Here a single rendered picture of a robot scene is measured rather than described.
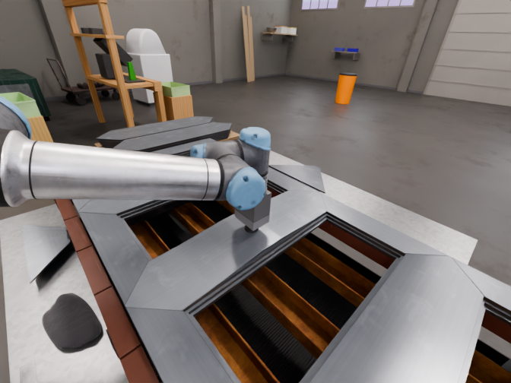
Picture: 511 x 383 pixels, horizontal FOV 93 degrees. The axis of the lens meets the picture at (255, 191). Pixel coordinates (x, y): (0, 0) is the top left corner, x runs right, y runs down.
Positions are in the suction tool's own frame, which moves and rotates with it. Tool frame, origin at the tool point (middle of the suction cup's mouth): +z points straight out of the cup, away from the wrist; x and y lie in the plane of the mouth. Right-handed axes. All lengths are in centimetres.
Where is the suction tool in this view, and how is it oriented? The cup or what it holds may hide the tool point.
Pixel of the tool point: (251, 231)
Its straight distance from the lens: 75.4
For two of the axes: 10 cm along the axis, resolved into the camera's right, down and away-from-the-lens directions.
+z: -0.4, 8.5, 5.3
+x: -7.4, 3.3, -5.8
